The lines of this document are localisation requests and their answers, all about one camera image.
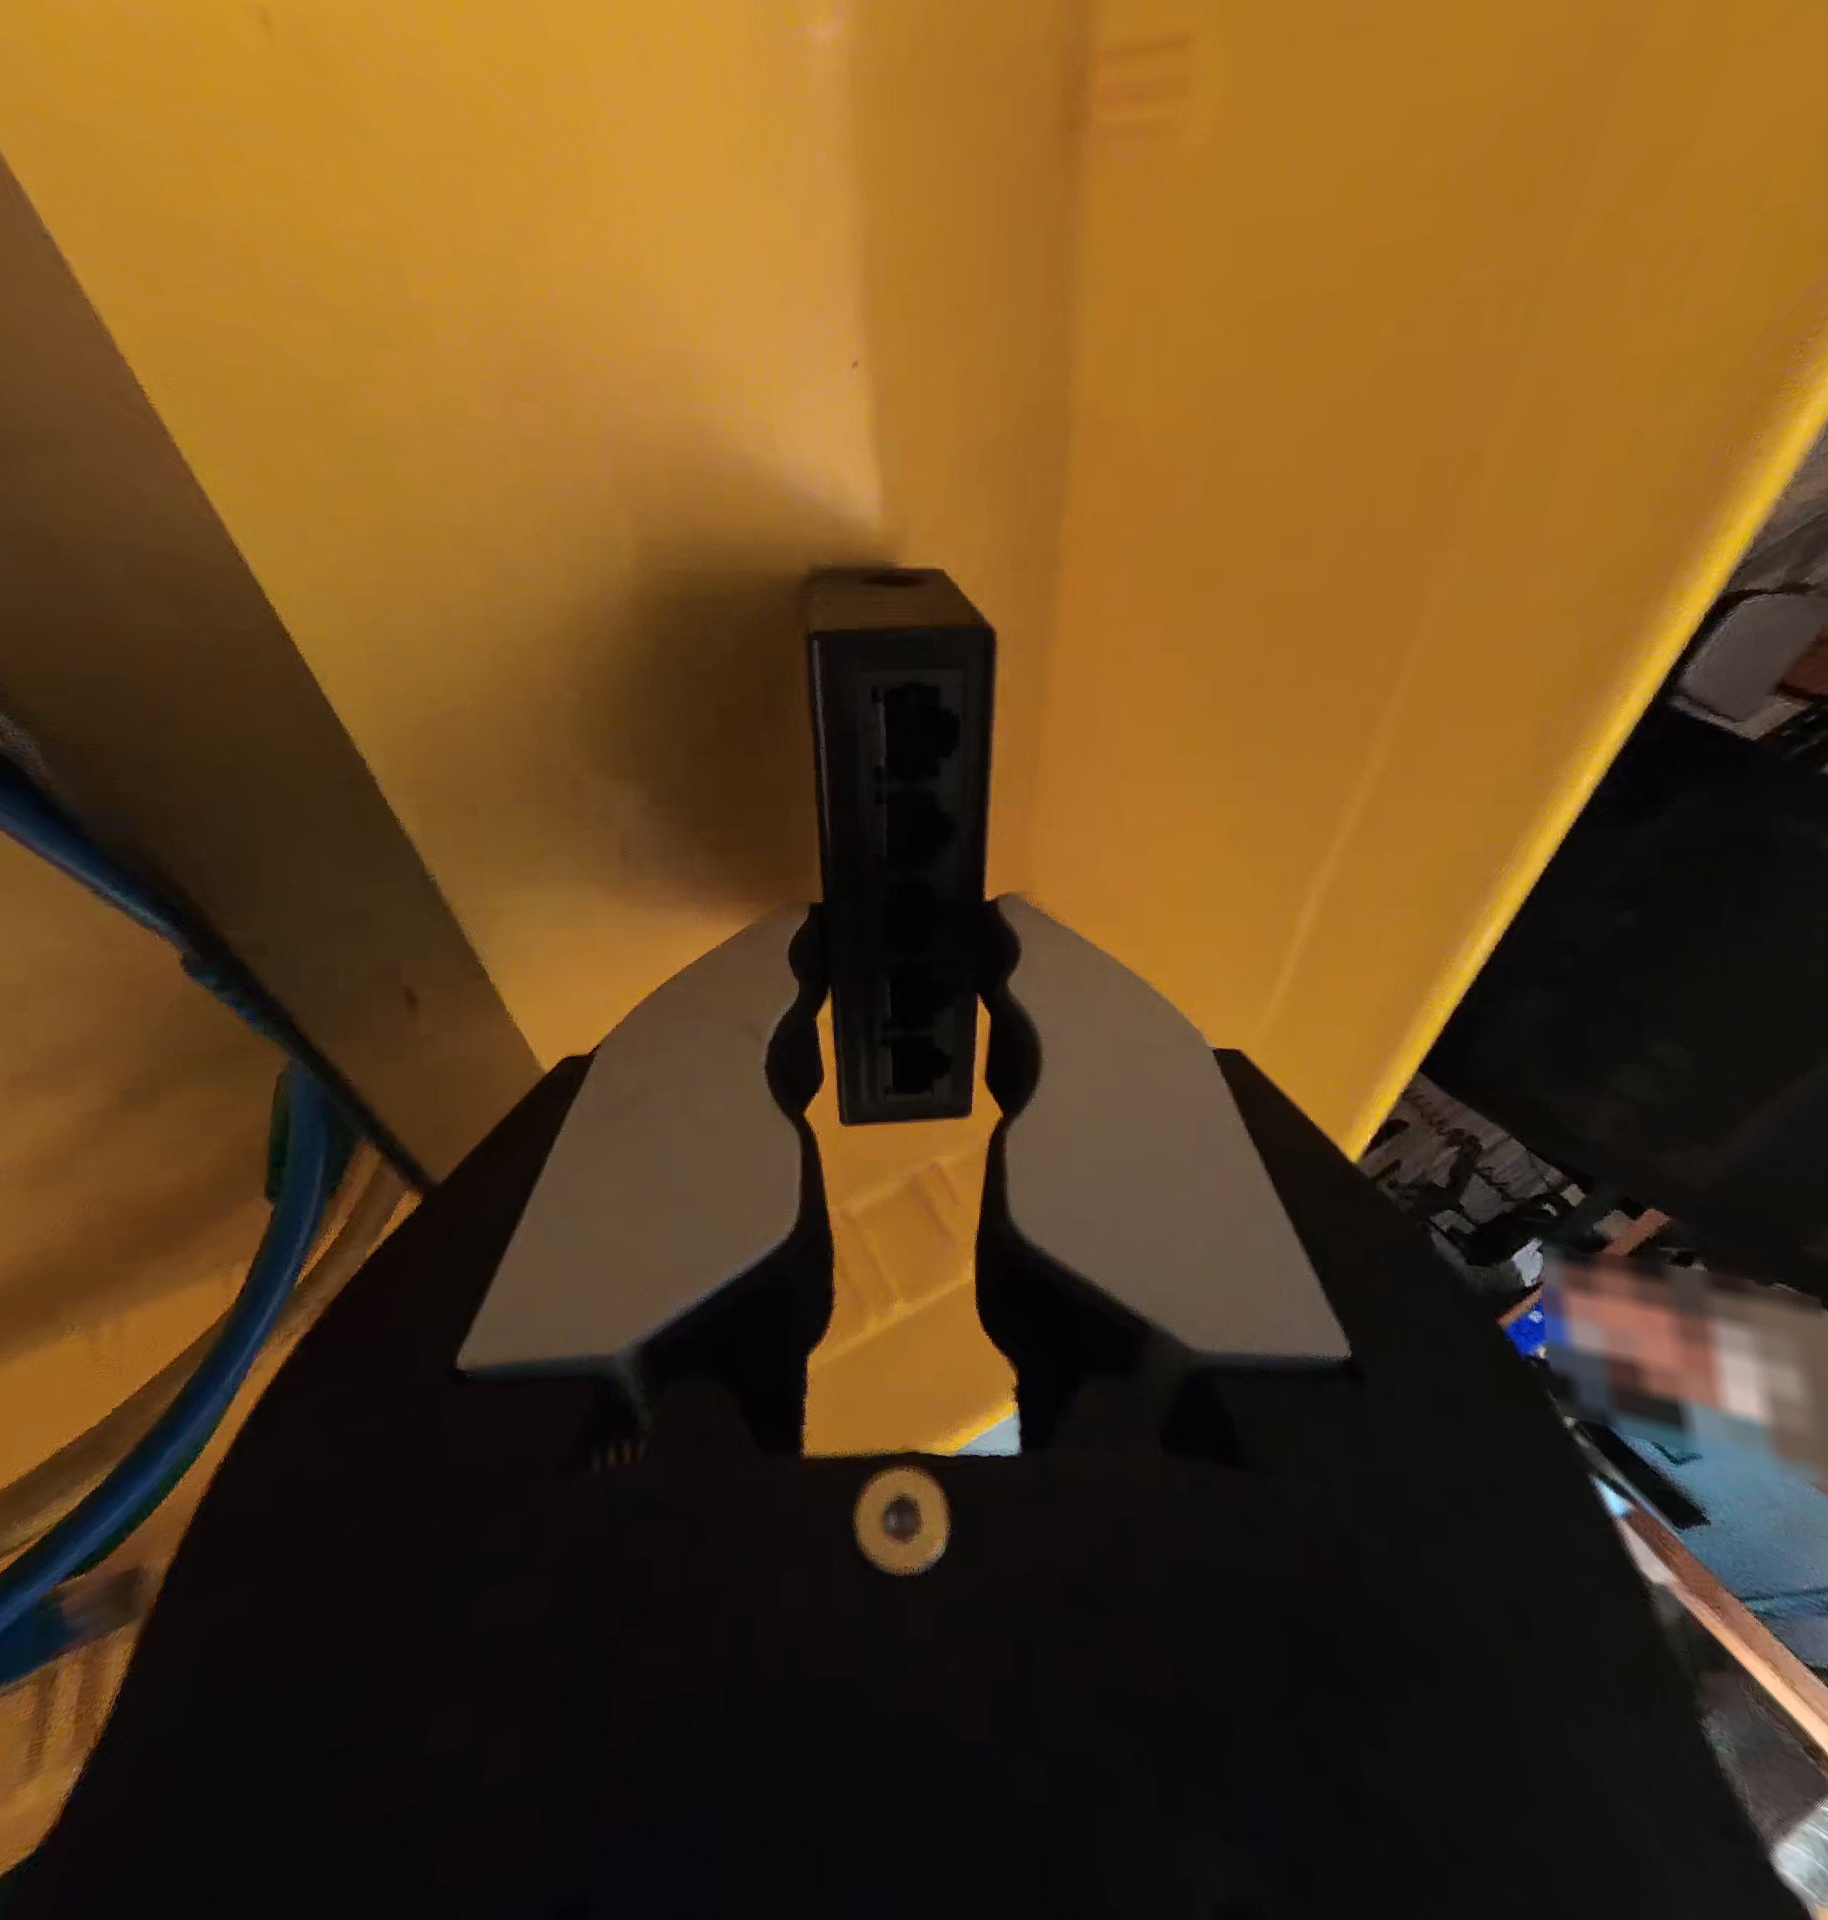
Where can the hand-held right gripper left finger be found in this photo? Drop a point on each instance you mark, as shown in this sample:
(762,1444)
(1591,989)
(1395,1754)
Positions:
(644,1186)

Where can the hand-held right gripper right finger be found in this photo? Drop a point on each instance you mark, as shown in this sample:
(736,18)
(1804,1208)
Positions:
(1168,1200)

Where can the yellow plastic bin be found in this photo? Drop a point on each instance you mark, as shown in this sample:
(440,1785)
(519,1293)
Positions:
(553,376)

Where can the black panel stand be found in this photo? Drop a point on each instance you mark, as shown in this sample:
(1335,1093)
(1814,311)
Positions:
(1649,976)

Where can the black network switch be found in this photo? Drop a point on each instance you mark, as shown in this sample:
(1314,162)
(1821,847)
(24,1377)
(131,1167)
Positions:
(853,841)

